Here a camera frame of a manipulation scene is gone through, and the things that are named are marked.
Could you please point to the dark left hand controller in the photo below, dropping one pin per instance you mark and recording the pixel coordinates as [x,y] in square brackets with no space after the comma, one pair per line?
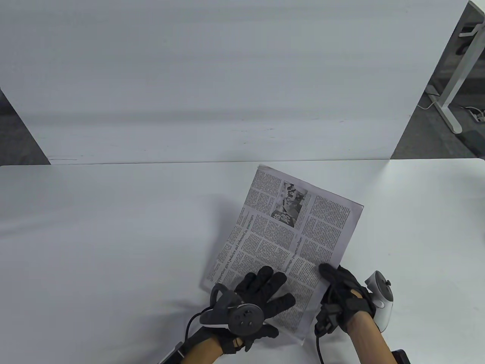
[246,319]

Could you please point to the black left forearm module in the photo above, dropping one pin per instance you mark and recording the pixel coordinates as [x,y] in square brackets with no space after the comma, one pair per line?
[172,354]

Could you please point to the white desk leg frame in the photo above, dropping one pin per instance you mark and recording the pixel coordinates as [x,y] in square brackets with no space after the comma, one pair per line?
[458,72]

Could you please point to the dark right hand controller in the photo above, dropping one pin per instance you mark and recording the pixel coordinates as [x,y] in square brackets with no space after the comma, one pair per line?
[382,299]

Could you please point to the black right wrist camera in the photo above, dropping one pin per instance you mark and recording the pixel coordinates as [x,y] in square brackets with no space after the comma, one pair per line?
[326,320]

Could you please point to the black right forearm module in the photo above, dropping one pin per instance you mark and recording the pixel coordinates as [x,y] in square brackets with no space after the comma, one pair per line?
[401,357]

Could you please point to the printed newspaper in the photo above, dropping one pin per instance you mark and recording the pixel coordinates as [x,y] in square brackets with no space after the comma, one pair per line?
[288,235]

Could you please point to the white partition board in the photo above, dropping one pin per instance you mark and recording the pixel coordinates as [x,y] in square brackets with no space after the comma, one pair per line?
[227,76]

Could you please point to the person's left forearm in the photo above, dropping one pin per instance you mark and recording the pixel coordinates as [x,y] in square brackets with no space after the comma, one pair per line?
[202,350]

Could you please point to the person's right hand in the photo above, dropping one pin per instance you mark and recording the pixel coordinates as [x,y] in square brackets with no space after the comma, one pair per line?
[348,295]

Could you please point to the dark hand controller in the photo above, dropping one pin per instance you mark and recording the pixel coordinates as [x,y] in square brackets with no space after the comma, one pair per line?
[246,319]
[382,299]

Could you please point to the person's left hand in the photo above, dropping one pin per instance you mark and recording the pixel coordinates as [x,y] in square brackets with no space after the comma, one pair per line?
[265,284]

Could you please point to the person's right forearm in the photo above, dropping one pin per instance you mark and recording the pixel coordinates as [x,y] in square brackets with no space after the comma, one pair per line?
[369,341]

